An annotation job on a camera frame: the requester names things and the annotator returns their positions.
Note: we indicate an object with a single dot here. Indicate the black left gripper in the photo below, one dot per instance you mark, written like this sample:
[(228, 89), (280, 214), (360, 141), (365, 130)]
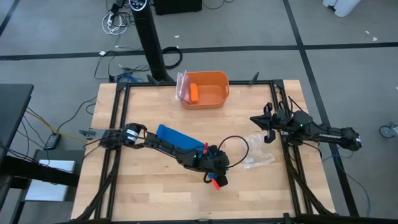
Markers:
[(217, 161)]

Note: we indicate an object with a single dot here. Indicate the black tower fan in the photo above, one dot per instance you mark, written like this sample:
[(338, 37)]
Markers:
[(149, 37)]

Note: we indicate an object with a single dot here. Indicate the clear plastic bag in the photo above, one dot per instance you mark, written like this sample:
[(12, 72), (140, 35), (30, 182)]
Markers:
[(258, 152)]

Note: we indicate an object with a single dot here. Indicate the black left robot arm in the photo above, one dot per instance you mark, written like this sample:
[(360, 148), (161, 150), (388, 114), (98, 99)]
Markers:
[(168, 149)]

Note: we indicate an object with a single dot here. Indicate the white flat board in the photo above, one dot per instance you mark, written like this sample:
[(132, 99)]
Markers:
[(49, 183)]

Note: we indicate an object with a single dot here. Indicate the black clamp lever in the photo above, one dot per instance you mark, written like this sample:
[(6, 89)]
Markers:
[(153, 80), (254, 77)]

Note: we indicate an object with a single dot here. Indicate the white plastic object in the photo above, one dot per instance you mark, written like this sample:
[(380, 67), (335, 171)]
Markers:
[(342, 6)]

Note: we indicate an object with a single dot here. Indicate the black desk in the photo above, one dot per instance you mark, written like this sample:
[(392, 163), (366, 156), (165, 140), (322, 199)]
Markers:
[(14, 105)]

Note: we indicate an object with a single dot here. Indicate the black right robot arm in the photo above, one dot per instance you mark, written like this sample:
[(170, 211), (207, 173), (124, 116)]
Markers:
[(329, 136)]

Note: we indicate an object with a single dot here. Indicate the orange plastic bin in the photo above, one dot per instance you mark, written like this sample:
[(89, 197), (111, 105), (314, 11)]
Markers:
[(211, 93)]

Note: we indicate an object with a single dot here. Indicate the silver metal bracket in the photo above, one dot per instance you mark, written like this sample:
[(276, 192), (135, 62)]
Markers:
[(283, 132), (91, 133)]

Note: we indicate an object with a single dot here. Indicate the white plug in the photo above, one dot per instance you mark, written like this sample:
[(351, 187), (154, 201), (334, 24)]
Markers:
[(102, 53)]

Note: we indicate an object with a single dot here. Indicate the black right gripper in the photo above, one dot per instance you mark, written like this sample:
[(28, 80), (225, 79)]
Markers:
[(273, 123)]

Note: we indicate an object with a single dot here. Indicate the orange bandage roll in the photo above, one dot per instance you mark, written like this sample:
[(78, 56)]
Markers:
[(194, 93)]

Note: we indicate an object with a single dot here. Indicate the black box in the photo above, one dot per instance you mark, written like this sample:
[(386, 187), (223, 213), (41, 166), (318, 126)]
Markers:
[(177, 6)]

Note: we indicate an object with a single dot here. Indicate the grey caster wheel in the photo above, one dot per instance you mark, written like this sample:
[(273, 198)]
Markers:
[(387, 130)]

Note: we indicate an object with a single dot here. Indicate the blue elastic bandage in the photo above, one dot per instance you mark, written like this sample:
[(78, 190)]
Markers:
[(177, 138)]

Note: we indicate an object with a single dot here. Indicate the black power adapter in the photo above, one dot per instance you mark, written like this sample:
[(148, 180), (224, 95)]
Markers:
[(53, 141)]

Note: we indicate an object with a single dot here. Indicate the clear bag with orange roll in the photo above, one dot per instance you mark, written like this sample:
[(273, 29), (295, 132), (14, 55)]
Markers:
[(183, 87)]

